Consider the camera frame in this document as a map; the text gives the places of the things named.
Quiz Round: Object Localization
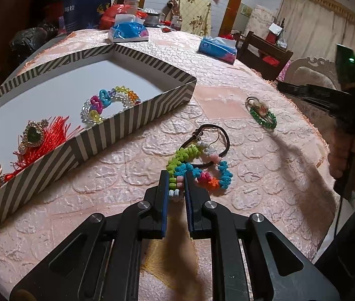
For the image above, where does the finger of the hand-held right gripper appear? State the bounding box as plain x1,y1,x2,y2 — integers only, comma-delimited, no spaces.
277,82,343,108

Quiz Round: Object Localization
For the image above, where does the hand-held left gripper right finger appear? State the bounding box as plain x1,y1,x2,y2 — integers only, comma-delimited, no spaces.
185,178,341,301

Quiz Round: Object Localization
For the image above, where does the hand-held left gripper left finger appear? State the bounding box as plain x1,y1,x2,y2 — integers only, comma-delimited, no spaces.
10,170,169,301

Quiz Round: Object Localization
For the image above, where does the colourful knotted cord bracelet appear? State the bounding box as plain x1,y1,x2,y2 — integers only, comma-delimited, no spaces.
165,141,233,202

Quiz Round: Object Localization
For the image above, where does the colourful clear bead bracelet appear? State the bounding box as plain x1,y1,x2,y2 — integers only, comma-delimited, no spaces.
81,85,142,125

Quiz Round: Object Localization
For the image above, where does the red knot tassel ornament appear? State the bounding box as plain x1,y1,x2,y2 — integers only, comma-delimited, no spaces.
0,115,82,201

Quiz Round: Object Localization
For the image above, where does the striped cardboard box tray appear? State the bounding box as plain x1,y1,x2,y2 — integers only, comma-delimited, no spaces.
0,43,197,233

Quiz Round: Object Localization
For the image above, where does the gold heart gem brooch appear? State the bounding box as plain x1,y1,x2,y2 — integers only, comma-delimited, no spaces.
19,119,49,148

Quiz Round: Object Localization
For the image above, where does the white ornate upholstered chair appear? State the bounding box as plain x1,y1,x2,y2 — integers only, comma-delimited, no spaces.
278,57,344,109

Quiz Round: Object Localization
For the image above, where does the dark wooden chair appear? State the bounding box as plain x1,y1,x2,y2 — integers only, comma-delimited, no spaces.
236,31,294,81

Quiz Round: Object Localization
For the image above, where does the cream curtain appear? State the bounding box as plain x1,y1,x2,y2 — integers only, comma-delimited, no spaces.
279,0,355,82

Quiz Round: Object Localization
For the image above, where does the cream quilted cover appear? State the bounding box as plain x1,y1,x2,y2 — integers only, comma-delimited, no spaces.
246,5,279,36

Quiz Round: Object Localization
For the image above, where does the blue and pink tissue pack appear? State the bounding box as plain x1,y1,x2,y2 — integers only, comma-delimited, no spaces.
198,36,238,63

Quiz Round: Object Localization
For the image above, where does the cream floral cloth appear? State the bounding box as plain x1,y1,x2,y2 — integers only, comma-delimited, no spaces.
167,0,212,37

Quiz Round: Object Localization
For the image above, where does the metal pot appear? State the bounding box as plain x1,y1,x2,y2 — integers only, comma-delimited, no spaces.
144,11,163,27

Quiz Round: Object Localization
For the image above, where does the open blue tissue pack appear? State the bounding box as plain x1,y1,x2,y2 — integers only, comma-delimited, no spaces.
107,14,149,44

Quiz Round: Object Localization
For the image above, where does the red plastic bag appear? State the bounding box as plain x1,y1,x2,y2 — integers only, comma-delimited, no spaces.
99,4,148,31

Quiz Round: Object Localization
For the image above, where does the blue shopping bag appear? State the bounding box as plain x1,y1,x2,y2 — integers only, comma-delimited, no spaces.
62,0,113,34

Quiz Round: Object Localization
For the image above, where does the green bead bracelet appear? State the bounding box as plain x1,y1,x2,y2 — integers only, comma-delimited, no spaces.
245,96,277,130

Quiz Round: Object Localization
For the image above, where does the brown leather cord bracelet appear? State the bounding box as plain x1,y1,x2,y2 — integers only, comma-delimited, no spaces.
177,124,232,167

